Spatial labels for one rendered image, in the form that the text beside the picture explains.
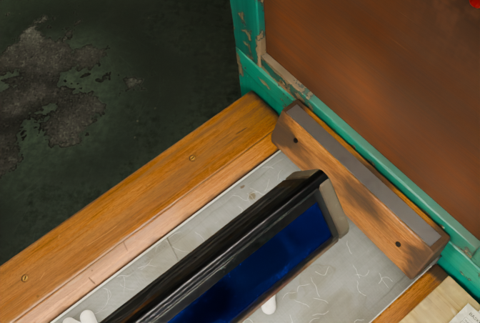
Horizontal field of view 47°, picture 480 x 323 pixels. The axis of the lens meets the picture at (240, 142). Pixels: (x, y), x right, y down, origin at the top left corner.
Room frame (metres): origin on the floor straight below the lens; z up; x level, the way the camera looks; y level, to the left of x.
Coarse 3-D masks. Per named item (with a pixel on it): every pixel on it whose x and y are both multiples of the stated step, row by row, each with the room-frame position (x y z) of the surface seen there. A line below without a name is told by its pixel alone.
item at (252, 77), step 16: (240, 64) 0.62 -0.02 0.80; (240, 80) 0.62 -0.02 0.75; (256, 80) 0.58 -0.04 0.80; (272, 80) 0.54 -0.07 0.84; (272, 96) 0.54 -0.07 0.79; (288, 96) 0.51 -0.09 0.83; (448, 256) 0.23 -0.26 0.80; (464, 256) 0.21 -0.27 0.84; (448, 272) 0.22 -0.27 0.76; (464, 272) 0.20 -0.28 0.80; (464, 288) 0.19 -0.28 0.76
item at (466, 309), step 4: (468, 304) 0.16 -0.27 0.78; (464, 308) 0.16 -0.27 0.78; (468, 308) 0.16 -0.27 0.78; (472, 308) 0.16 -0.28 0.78; (460, 312) 0.16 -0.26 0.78; (464, 312) 0.15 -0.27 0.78; (468, 312) 0.15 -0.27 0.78; (472, 312) 0.15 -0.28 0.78; (476, 312) 0.15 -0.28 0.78; (456, 316) 0.15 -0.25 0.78; (460, 316) 0.15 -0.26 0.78; (464, 316) 0.15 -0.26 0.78; (468, 316) 0.15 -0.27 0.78; (472, 316) 0.15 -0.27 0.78; (476, 316) 0.15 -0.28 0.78; (452, 320) 0.15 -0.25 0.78; (456, 320) 0.15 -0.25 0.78; (460, 320) 0.15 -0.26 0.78; (464, 320) 0.15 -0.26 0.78; (468, 320) 0.14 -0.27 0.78; (472, 320) 0.14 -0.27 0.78; (476, 320) 0.14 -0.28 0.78
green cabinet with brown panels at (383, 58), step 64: (256, 0) 0.57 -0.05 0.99; (320, 0) 0.48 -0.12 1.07; (384, 0) 0.40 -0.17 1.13; (448, 0) 0.34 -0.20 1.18; (256, 64) 0.58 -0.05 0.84; (320, 64) 0.47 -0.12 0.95; (384, 64) 0.39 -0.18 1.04; (448, 64) 0.32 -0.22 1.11; (384, 128) 0.37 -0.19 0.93; (448, 128) 0.30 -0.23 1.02; (448, 192) 0.27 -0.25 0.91
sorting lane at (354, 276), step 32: (288, 160) 0.45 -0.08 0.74; (224, 192) 0.40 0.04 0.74; (256, 192) 0.40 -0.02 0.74; (192, 224) 0.36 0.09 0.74; (224, 224) 0.35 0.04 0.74; (352, 224) 0.32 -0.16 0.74; (160, 256) 0.31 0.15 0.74; (352, 256) 0.27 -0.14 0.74; (384, 256) 0.26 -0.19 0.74; (96, 288) 0.27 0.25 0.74; (128, 288) 0.27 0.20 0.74; (288, 288) 0.23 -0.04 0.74; (320, 288) 0.23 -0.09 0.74; (352, 288) 0.22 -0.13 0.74; (384, 288) 0.21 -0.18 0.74; (96, 320) 0.23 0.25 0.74; (256, 320) 0.19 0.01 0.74; (288, 320) 0.19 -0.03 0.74; (320, 320) 0.18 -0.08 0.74; (352, 320) 0.17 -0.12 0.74
